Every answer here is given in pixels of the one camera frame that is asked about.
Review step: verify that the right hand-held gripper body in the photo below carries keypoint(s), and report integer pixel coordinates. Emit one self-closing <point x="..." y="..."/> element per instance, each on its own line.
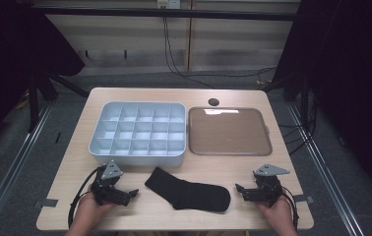
<point x="267" y="190"/>

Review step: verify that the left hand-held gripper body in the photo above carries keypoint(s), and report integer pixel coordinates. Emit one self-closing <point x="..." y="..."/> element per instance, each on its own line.
<point x="106" y="191"/>

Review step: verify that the black sock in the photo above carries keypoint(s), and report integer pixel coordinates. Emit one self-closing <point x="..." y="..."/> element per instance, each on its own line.
<point x="187" y="193"/>

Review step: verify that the light blue divided storage box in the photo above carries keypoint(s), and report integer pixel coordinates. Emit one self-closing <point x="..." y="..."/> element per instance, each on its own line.
<point x="139" y="132"/>

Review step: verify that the person's right hand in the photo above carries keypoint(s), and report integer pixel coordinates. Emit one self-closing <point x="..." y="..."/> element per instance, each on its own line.
<point x="277" y="213"/>

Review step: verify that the person's left hand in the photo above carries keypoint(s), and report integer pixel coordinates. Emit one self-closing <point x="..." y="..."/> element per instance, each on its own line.
<point x="90" y="211"/>

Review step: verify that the brown square tray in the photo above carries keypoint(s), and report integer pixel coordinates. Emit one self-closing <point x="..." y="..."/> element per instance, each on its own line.
<point x="229" y="131"/>

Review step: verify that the small black floor piece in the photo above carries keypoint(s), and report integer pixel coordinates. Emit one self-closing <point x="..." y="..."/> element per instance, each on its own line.
<point x="58" y="137"/>

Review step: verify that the round black table grommet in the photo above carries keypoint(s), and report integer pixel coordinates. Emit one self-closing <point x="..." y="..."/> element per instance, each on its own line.
<point x="213" y="102"/>

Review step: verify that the black metal stand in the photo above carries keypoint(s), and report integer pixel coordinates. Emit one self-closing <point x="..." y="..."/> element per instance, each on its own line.
<point x="34" y="98"/>
<point x="302" y="95"/>

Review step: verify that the black curtain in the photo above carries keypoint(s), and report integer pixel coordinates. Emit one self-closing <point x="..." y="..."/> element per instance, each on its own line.
<point x="354" y="82"/>
<point x="13" y="59"/>

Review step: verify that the black horizontal metal bar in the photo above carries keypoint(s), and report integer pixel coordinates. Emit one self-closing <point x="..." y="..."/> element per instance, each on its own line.
<point x="161" y="13"/>

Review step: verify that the metal floor rail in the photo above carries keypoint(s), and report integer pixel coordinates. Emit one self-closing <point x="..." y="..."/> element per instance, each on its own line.
<point x="10" y="177"/>
<point x="325" y="177"/>

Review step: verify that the white wall socket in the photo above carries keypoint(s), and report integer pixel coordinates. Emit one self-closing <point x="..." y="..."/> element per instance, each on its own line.
<point x="169" y="4"/>

